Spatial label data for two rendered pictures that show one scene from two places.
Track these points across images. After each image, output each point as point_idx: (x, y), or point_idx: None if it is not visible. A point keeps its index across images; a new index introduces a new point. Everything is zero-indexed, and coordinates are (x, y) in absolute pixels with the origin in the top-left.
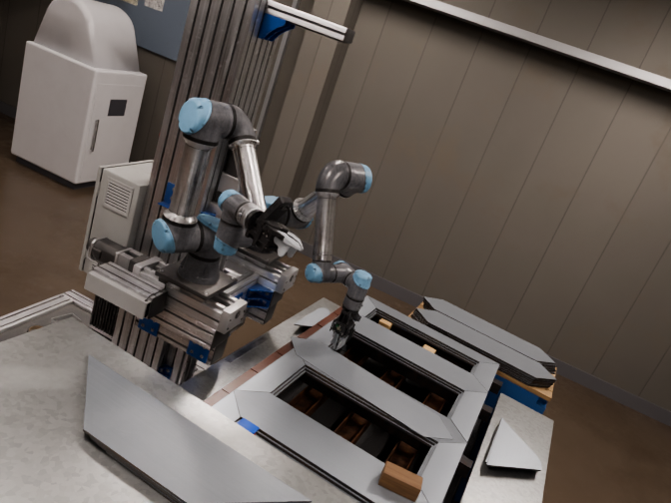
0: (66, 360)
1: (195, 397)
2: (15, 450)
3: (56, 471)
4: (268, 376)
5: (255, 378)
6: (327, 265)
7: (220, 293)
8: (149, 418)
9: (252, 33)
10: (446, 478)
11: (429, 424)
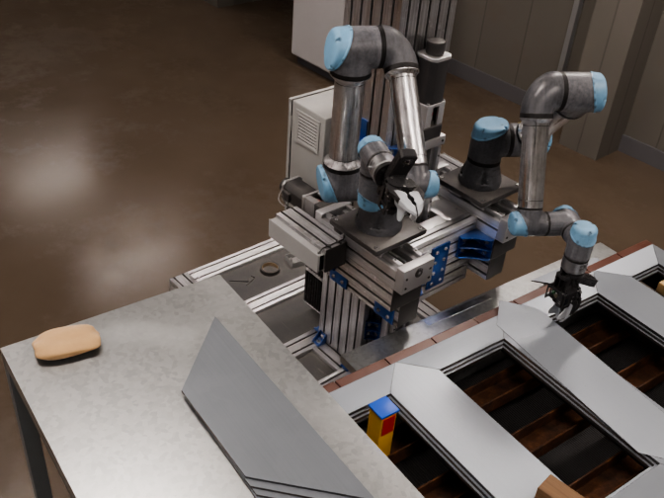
0: (197, 320)
1: (306, 371)
2: (124, 401)
3: (150, 425)
4: (445, 350)
5: (427, 351)
6: (534, 214)
7: (404, 246)
8: (244, 387)
9: None
10: None
11: (658, 438)
